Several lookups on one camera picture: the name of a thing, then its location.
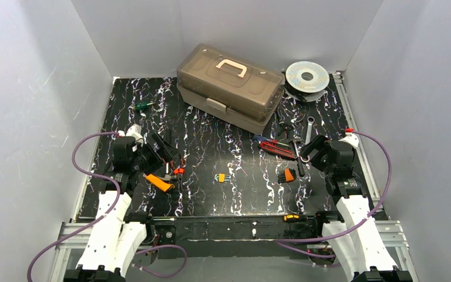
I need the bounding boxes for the red handled pliers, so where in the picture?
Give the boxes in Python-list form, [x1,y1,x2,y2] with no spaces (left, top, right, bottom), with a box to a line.
[170,153,186,185]

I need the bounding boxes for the translucent brown tool box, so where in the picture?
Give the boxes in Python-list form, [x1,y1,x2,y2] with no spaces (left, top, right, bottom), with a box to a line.
[177,43,285,135]

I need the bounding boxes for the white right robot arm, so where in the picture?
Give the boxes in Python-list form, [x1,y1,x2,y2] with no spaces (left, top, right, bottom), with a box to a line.
[302,130,412,281]

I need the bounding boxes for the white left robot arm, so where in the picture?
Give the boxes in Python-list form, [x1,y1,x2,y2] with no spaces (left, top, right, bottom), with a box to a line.
[63,133,178,281]

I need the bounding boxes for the black marbled mat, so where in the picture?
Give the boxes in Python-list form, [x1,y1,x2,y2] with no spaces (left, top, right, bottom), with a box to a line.
[78,75,378,220]

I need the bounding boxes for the silver combination wrench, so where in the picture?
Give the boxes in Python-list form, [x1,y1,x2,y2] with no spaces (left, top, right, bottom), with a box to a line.
[305,116,315,145]

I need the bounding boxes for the black orange hex key set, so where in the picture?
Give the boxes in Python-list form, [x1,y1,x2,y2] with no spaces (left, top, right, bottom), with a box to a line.
[277,168,297,183]

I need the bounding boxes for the red black utility knife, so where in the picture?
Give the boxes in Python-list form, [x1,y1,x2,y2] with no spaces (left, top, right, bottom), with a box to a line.
[259,141,297,160]

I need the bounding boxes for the yellow small hex key set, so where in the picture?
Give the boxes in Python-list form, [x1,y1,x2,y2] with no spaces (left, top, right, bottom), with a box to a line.
[214,173,231,183]

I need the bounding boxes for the grey filament spool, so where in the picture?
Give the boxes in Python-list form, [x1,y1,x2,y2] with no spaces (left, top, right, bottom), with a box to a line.
[284,61,330,102]

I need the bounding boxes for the orange black screwdriver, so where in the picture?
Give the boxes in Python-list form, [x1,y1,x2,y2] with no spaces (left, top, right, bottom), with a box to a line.
[283,214,309,223]

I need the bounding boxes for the blue red screwdriver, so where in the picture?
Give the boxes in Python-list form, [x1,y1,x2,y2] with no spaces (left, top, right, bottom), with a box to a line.
[253,135,289,147]

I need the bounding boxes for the orange handled hammer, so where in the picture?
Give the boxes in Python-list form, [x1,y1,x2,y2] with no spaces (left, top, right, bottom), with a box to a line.
[143,174,182,193]

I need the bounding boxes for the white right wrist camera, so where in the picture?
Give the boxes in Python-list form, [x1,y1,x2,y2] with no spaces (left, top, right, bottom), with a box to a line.
[341,128,359,149]

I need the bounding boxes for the green handled screwdriver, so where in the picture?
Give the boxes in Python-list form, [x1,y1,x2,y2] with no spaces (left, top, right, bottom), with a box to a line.
[134,102,154,111]

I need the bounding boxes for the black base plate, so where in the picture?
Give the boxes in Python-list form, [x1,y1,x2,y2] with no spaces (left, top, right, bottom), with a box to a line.
[151,216,317,259]

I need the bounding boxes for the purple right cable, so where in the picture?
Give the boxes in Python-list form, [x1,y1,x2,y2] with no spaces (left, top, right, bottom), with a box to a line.
[275,130,393,269]

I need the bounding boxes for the purple cable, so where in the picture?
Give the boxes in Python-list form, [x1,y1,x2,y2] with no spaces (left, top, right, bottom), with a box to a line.
[275,130,393,269]
[27,131,188,282]

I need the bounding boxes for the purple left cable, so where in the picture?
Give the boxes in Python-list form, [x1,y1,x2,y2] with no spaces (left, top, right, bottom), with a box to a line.
[27,131,188,282]

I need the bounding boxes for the aluminium frame rail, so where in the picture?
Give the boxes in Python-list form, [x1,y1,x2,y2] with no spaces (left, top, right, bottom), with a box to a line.
[48,221,149,282]

